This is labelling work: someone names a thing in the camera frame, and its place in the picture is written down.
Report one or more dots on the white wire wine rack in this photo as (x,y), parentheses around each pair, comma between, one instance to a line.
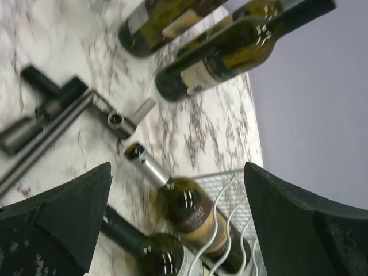
(228,190)

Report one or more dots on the brown wine bottle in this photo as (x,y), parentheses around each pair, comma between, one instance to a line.
(191,212)

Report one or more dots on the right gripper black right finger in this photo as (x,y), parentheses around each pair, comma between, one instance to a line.
(302,233)

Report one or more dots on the green wine bottle front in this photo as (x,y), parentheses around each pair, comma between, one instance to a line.
(157,254)

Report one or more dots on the green wine bottle back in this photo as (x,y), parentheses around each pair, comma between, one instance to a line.
(153,24)

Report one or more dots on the green wine bottle black neck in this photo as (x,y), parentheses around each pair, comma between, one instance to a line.
(265,8)

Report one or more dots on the dark metal faucet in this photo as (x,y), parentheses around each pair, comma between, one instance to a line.
(61,108)

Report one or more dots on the green wine bottle silver neck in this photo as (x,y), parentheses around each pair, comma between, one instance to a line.
(240,47)

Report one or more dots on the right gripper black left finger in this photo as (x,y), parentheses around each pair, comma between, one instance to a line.
(55,232)

